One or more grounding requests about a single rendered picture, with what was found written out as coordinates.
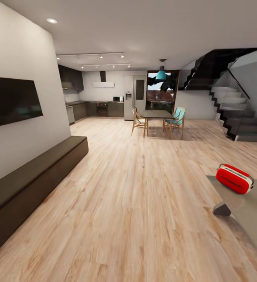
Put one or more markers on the coffee table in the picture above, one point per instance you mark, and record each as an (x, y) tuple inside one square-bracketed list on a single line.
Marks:
[(243, 207)]

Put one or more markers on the radio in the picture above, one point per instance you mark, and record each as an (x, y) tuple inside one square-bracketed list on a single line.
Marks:
[(234, 178)]

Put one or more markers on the room light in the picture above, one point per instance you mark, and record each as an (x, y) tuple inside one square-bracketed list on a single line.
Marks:
[(161, 75)]

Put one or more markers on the cabinet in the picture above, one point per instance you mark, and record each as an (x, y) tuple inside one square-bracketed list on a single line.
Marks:
[(76, 79), (23, 190), (65, 78)]

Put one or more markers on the stairs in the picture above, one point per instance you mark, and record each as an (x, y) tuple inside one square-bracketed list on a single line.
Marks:
[(211, 72)]

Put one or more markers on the wall mounted tv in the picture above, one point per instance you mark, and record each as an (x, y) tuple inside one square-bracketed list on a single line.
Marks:
[(18, 101)]

